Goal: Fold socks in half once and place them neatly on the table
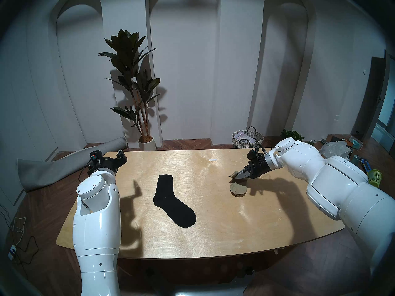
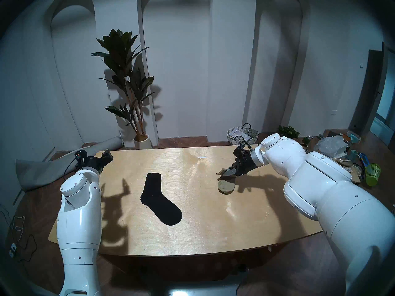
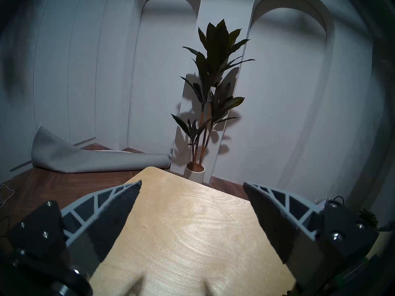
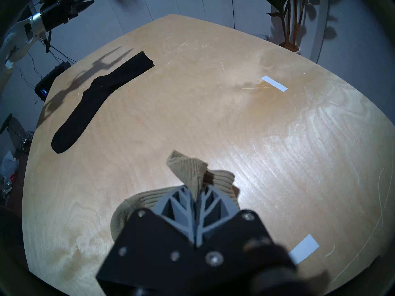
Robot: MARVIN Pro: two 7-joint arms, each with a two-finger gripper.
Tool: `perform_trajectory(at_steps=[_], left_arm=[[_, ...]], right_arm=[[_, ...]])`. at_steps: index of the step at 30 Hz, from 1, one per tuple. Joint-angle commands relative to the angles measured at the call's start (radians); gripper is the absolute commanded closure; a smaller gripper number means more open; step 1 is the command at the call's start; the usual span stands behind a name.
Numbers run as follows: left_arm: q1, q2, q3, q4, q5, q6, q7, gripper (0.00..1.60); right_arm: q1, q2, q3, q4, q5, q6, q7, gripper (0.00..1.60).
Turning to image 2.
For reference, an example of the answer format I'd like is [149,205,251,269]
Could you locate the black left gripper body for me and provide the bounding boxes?
[83,156,106,176]

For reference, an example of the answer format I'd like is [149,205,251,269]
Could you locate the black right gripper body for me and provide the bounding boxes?
[233,146,259,177]

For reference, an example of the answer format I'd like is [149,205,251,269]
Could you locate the olive ribbed short sock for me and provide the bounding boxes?
[216,167,236,195]

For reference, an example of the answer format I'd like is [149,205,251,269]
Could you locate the black long sock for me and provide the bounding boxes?
[140,173,182,226]

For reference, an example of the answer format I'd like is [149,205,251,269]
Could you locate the white round plant pot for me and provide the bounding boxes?
[133,134,152,150]

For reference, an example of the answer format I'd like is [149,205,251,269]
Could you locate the small bushy green plant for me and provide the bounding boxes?
[277,125,300,139]

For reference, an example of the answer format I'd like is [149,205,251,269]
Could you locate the clear crumpled plastic bag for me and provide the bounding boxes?
[315,136,348,158]

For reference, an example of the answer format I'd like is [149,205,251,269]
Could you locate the tall dark leafy plant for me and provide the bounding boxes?
[92,29,155,137]

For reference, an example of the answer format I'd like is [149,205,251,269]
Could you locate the wooden cutting board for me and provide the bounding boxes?
[335,157,361,184]

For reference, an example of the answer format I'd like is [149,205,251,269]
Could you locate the green plastic mesh basket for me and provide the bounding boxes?
[365,163,381,187]

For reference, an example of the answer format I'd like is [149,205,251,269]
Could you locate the dark open door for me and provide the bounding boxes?
[350,50,385,135]

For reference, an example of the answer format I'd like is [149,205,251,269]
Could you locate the pale blue glass door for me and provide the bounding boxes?
[369,46,395,145]

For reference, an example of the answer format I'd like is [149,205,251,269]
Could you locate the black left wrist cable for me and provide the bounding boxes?
[63,150,81,180]

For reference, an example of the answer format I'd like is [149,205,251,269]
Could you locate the wicker basket with black handles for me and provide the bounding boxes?
[227,123,260,145]

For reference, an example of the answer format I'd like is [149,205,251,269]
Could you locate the thin white cable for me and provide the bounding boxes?
[11,215,27,245]

